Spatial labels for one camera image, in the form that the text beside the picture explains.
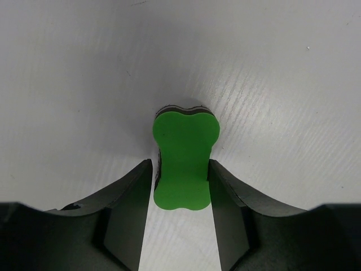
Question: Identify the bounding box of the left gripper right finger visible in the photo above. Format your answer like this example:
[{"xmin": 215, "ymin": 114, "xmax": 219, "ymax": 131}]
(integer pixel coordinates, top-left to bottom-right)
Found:
[{"xmin": 208, "ymin": 160, "xmax": 360, "ymax": 270}]

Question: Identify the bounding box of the green whiteboard eraser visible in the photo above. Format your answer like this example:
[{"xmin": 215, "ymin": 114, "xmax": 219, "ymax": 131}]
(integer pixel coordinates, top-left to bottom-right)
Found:
[{"xmin": 152, "ymin": 105, "xmax": 220, "ymax": 211}]

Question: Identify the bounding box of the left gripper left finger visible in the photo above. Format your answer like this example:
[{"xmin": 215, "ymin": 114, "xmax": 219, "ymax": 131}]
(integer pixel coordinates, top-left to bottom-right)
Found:
[{"xmin": 1, "ymin": 159, "xmax": 152, "ymax": 270}]

